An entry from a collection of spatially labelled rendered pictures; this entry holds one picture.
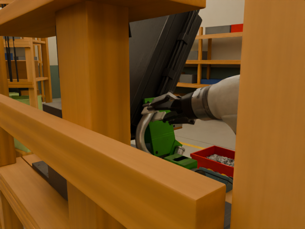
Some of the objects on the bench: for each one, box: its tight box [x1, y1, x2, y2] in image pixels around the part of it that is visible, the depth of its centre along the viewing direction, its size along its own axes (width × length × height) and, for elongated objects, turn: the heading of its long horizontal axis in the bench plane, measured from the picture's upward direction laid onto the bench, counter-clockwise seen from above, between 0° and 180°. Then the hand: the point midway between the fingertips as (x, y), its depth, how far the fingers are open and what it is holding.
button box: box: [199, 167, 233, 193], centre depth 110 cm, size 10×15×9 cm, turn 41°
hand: (153, 113), depth 87 cm, fingers closed on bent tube, 3 cm apart
